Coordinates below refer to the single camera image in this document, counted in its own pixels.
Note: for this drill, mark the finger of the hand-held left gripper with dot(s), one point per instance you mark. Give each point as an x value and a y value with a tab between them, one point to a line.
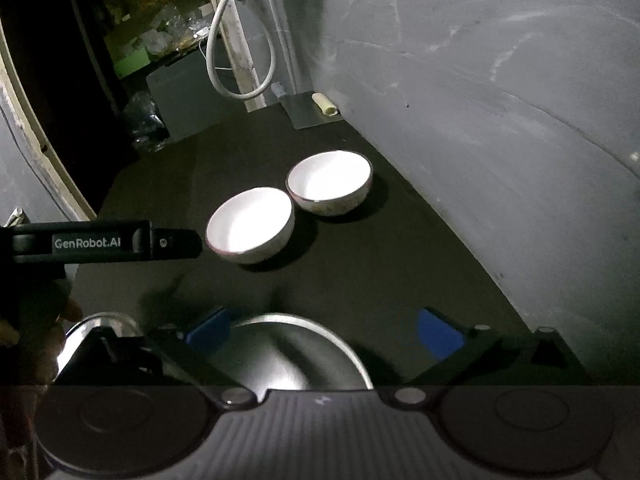
175	244

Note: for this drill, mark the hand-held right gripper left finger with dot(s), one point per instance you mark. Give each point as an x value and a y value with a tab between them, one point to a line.
210	332

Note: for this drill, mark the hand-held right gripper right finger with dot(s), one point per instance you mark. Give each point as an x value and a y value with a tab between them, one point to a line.
440	340

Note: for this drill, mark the white ceramic bowl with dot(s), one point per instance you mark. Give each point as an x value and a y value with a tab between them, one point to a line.
330	180
250	222

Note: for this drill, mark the small steel bowl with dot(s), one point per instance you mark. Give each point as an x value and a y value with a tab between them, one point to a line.
300	355

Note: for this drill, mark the person's left hand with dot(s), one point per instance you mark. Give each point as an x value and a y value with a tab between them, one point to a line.
45	350

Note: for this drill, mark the white utensil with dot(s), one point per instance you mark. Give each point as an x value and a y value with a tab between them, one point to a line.
15	216

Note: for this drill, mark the black plastic bag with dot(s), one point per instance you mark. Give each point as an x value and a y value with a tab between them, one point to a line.
145	125

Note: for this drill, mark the dark grey cabinet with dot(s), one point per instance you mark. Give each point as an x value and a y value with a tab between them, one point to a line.
195	95

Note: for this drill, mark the green box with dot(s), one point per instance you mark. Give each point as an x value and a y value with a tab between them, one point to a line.
132	63

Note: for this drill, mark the cluttered storage shelf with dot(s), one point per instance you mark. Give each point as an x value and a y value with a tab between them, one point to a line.
165	25

